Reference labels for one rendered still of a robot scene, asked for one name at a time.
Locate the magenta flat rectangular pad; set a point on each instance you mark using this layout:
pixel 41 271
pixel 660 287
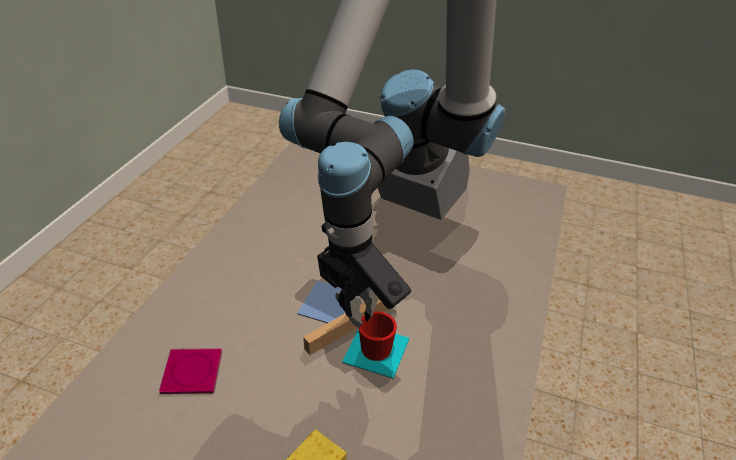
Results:
pixel 191 371

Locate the yellow sponge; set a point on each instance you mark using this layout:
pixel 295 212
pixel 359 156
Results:
pixel 318 447

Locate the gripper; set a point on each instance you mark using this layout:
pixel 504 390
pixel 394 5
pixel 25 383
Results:
pixel 337 271

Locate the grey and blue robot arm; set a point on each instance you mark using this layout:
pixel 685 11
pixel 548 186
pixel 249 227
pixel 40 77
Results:
pixel 461 116

